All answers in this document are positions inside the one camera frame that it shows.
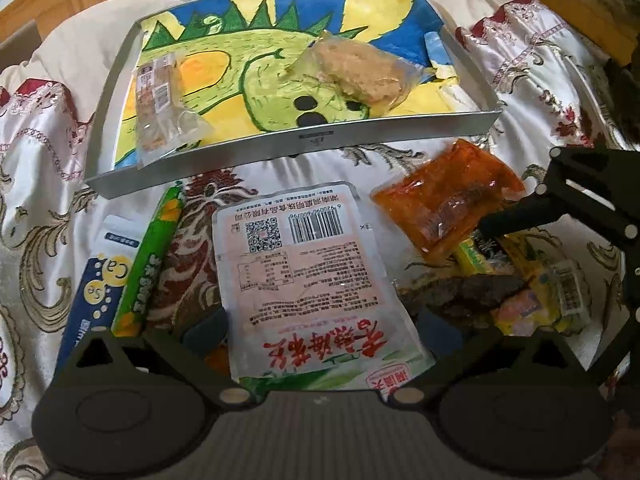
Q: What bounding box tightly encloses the clear wrapped cake packet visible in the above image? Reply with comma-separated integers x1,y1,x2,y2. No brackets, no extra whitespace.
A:
131,51,213,170

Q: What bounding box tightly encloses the meat floss bread packet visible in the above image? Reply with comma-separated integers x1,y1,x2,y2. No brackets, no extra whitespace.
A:
280,30,426,118

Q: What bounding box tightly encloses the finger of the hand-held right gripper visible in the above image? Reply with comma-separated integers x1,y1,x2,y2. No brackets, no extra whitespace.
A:
584,274,640,397
478,146,640,261

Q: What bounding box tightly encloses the small orange ball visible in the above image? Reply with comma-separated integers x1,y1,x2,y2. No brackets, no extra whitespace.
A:
205,347,234,376

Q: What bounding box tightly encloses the yellow green snack packet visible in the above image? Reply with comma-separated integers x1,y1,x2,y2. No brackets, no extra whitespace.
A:
452,232,531,281

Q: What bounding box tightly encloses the beige pillow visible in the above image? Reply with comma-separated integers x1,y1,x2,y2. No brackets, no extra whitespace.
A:
30,0,187,77

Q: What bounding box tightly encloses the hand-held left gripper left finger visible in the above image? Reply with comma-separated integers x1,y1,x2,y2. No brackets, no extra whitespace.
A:
65,306,252,407

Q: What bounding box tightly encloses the gold foil snack packet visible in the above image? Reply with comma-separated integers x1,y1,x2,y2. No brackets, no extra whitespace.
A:
500,240,593,335

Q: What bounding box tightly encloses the orange snack packet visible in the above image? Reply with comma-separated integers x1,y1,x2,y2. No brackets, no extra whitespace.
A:
371,139,527,262

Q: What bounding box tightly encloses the green sausage stick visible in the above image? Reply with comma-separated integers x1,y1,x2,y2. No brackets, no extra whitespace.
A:
111,182,186,338

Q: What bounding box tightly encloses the dark brown snack packet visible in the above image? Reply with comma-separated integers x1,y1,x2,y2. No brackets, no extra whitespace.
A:
397,271,532,317

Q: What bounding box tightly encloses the dinosaur painting paper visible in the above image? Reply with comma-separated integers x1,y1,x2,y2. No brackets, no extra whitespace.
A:
115,0,463,171

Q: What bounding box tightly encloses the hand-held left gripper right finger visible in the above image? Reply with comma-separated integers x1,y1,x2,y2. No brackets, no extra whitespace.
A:
384,310,584,407

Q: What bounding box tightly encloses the silver metal tray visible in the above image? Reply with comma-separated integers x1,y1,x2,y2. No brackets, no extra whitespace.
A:
84,0,501,201

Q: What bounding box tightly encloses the blue white tablet box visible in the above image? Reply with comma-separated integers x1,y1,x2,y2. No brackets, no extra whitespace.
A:
56,215,143,366

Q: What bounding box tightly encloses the large pink white snack packet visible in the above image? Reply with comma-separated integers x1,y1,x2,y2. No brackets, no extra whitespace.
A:
211,181,436,393

